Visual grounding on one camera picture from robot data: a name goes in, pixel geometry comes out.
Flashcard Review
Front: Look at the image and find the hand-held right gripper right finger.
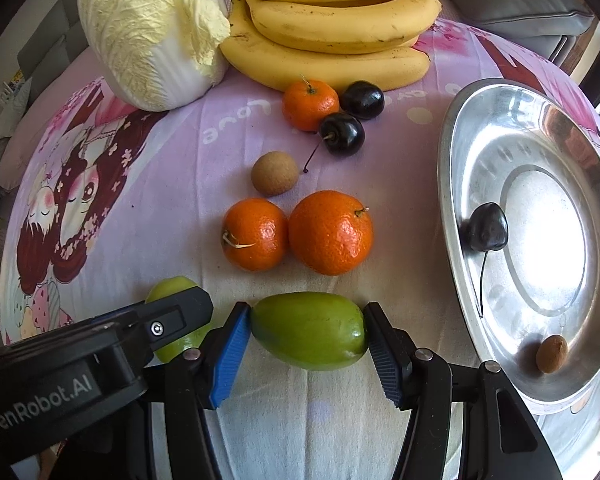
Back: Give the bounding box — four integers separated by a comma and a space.
363, 301, 564, 480

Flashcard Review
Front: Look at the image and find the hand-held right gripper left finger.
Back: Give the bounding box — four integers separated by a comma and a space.
145, 301, 253, 480

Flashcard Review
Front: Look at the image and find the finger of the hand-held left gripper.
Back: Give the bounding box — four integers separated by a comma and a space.
92, 287, 214, 368

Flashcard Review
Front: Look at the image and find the small green jujube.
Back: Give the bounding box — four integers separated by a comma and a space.
145, 276, 216, 365

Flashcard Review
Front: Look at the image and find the large green jujube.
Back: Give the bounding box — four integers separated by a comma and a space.
250, 291, 368, 372

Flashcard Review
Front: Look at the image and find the mandarin with pale sprout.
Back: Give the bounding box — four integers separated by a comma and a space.
222, 198, 289, 272

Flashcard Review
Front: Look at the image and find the large mandarin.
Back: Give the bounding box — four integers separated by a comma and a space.
288, 190, 375, 276

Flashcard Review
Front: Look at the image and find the brown longan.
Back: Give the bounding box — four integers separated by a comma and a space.
536, 335, 569, 374
251, 151, 299, 197

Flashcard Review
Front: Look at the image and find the dark cherry with stem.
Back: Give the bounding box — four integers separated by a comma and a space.
461, 202, 510, 318
304, 112, 366, 174

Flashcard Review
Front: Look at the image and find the metal basin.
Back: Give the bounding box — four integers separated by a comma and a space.
437, 78, 600, 403

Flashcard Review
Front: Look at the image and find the printed pink blanket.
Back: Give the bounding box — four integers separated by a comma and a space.
0, 15, 600, 480

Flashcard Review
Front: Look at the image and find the small mandarin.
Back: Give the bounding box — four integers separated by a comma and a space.
282, 74, 341, 133

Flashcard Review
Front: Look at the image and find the napa cabbage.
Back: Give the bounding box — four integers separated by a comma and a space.
76, 0, 231, 112

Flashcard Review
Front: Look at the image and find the grey sofa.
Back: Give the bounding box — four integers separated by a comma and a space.
0, 0, 598, 111

